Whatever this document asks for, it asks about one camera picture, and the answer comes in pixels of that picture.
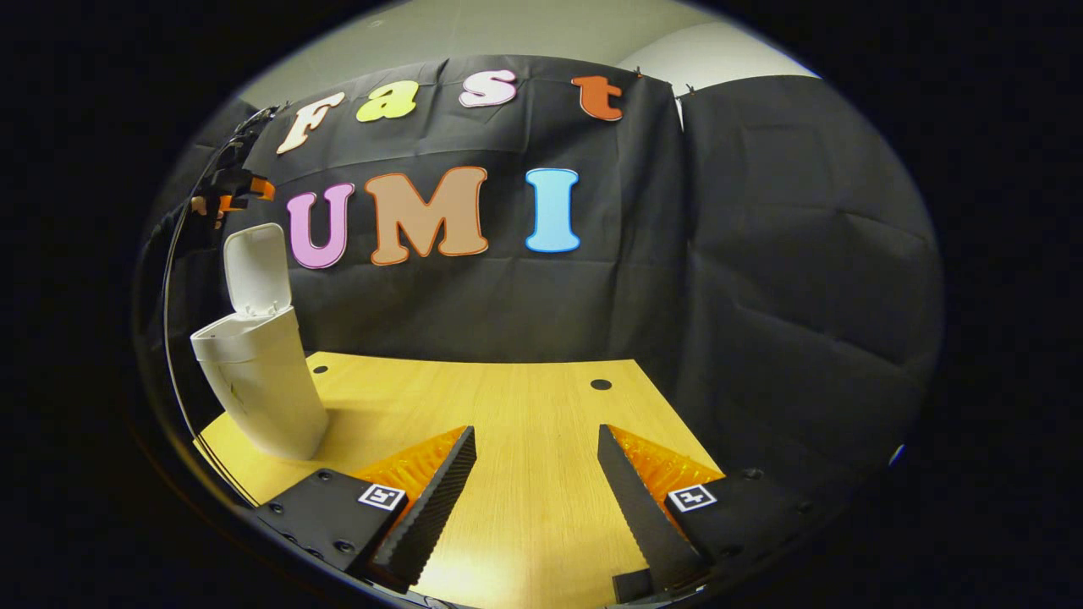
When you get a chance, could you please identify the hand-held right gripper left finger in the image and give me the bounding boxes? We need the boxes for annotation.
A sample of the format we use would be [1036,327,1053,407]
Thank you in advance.
[252,425,478,595]

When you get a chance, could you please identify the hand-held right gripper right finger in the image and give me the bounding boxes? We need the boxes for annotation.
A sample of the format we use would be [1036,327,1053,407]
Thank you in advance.
[596,424,813,597]

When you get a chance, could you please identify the white desktop garbage bin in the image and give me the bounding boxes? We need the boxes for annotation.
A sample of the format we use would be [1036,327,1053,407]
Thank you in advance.
[190,222,330,462]

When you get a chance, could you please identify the wooden desktop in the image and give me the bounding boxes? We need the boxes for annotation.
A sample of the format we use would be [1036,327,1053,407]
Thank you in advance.
[193,351,728,609]

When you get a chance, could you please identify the black backdrop cloth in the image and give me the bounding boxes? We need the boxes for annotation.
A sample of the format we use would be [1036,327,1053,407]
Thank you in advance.
[135,55,947,542]

